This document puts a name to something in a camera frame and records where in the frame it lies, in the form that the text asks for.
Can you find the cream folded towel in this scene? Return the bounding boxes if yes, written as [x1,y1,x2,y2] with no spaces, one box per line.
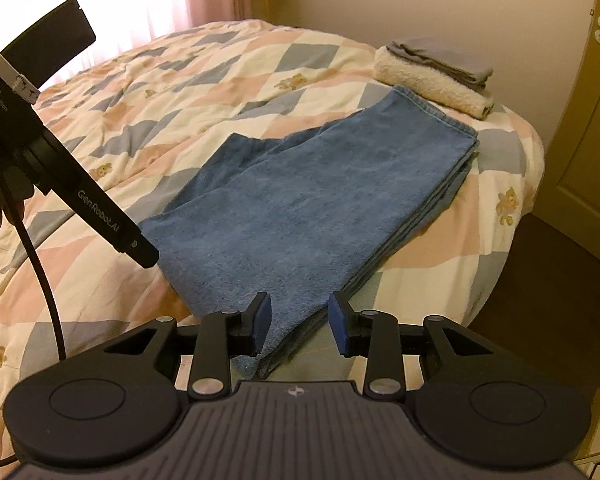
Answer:
[373,47,496,121]

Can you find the yellow-green door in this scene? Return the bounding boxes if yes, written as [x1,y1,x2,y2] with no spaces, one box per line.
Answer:
[550,0,600,283]

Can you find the patchwork bear print quilt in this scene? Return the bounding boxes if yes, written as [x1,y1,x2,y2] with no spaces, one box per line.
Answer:
[0,19,547,396]

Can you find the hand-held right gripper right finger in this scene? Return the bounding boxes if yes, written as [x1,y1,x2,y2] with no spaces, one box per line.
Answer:
[328,291,499,401]

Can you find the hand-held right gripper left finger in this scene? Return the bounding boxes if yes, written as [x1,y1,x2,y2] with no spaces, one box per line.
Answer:
[103,292,273,401]

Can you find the black cable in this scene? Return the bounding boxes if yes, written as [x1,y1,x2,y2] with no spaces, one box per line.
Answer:
[0,170,66,467]

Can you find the grey folded cloth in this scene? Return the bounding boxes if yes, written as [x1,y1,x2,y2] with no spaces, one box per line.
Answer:
[385,37,495,92]

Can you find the blue denim jeans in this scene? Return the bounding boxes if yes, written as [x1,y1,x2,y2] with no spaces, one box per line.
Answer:
[139,85,481,380]

